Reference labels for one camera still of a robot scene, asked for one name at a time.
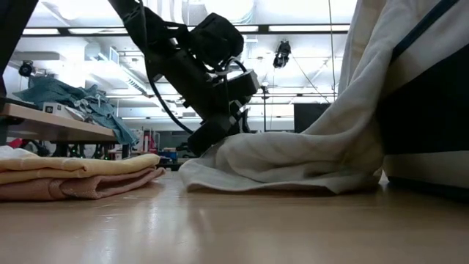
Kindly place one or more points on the white waffle towel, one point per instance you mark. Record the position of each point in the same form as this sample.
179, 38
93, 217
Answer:
293, 157

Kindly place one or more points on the yellow checked towel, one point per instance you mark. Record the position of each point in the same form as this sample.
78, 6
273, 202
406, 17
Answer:
91, 166

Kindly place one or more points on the pink towel with white stripes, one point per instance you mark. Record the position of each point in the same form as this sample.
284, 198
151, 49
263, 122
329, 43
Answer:
73, 188

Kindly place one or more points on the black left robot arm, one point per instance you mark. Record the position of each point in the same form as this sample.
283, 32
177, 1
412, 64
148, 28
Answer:
161, 40

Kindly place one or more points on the black computer monitor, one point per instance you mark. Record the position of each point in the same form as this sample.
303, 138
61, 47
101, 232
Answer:
308, 115

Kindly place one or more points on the teal cloth pile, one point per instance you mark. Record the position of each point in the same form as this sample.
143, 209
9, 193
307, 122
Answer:
62, 91

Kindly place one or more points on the small white box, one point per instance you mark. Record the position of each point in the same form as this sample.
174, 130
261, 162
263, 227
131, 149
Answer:
58, 109

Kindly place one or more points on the navy fabric storage bin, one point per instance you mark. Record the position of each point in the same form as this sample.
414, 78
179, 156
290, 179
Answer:
428, 110

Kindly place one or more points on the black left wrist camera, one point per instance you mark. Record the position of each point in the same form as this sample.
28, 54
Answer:
238, 86

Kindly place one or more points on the black metal stand frame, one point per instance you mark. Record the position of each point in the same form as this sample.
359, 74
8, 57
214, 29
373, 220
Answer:
264, 110

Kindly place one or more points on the black ceiling camera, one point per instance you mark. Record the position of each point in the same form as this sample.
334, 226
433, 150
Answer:
282, 55
25, 68

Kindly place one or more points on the wooden workbench grey frame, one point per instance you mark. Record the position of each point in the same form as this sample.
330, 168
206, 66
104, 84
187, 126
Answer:
55, 126

